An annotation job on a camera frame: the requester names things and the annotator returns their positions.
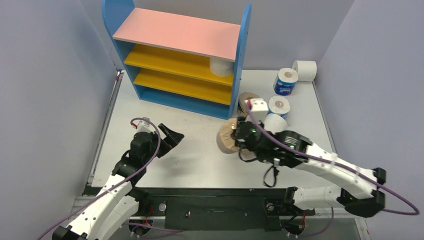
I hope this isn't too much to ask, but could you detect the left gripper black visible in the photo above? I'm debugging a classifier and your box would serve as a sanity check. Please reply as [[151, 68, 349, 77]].
[[143, 124, 184, 165]]

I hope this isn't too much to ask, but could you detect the brown cartoon roll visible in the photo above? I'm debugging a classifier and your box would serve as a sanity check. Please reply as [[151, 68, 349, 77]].
[[237, 92, 260, 117]]

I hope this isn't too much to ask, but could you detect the plain white toilet roll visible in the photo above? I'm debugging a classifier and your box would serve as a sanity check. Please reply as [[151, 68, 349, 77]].
[[209, 57, 235, 77]]

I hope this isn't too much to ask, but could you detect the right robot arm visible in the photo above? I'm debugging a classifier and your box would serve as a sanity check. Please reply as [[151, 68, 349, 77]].
[[232, 121, 386, 218]]

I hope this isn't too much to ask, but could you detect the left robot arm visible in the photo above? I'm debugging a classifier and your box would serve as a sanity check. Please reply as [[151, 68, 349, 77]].
[[52, 118, 185, 240]]

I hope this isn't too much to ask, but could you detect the blue pink yellow shelf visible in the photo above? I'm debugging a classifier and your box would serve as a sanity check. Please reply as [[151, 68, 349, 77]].
[[101, 0, 252, 119]]

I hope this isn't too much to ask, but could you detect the plain white roll lying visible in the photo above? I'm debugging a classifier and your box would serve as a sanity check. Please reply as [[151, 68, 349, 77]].
[[263, 113, 288, 134]]

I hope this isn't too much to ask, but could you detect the blue wrapped roll front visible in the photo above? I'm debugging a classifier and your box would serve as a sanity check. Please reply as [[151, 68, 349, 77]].
[[267, 95, 291, 118]]

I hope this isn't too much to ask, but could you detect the blue wrapped roll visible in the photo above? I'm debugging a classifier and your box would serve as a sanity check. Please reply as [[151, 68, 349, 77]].
[[267, 95, 291, 118], [273, 68, 299, 96]]

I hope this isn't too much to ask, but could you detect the blue wrapped roll back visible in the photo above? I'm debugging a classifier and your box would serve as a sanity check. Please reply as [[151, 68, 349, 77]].
[[273, 68, 299, 96]]

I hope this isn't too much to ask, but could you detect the white roll lying at back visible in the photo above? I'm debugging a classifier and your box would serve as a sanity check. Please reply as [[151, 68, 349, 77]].
[[292, 60, 317, 82]]

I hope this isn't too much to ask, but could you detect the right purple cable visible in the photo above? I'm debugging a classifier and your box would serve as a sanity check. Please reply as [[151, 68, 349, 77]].
[[246, 102, 420, 216]]

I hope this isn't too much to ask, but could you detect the purple cable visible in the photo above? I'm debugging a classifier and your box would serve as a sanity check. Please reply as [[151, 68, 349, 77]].
[[36, 117, 184, 240], [246, 102, 420, 216]]

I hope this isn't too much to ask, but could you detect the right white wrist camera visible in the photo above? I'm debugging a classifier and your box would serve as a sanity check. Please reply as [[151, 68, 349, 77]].
[[244, 98, 269, 122]]

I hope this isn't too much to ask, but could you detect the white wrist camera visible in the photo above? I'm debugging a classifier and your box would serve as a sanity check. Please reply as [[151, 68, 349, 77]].
[[130, 117, 151, 133], [244, 98, 269, 122]]

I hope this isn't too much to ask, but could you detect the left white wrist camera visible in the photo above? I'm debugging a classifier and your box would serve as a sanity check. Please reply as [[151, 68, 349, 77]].
[[130, 117, 151, 133]]

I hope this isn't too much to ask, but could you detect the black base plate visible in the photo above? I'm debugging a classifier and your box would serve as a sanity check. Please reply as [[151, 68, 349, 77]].
[[129, 187, 316, 231]]

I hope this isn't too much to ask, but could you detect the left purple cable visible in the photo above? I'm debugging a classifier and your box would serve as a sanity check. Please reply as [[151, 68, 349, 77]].
[[36, 117, 184, 240]]

